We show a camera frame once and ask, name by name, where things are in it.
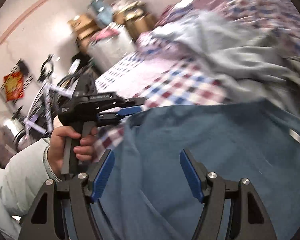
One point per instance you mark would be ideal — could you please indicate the clear plastic storage bag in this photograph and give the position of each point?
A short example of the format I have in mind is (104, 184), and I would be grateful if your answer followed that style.
(108, 46)

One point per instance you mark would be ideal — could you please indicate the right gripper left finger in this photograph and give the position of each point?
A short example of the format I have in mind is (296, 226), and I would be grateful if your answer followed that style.
(46, 217)

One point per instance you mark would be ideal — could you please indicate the red paper decoration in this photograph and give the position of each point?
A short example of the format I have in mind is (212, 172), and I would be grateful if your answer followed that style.
(13, 86)

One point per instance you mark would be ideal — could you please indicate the bicycle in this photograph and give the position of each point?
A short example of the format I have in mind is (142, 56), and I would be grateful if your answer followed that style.
(38, 123)

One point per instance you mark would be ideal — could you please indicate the person left forearm sleeve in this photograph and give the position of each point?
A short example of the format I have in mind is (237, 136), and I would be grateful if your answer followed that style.
(23, 176)

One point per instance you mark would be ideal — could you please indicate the person left hand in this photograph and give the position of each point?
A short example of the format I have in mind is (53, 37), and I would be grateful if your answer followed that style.
(83, 152)

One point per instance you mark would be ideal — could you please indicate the dark teal sweater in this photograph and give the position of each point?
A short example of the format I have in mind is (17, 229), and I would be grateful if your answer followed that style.
(159, 181)

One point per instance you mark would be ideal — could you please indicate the grey trousers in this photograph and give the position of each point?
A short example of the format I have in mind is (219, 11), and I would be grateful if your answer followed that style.
(250, 64)

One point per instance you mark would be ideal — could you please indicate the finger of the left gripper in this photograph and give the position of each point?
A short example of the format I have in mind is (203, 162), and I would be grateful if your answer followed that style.
(131, 102)
(114, 118)

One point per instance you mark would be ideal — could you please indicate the blue plush shark toy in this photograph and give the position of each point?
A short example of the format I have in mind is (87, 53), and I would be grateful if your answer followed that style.
(102, 12)

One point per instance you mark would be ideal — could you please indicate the plaid bed sheet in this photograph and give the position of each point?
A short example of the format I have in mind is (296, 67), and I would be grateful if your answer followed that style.
(164, 73)

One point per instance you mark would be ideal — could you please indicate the plaid folded quilt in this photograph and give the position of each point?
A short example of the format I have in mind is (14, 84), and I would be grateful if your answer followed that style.
(279, 16)

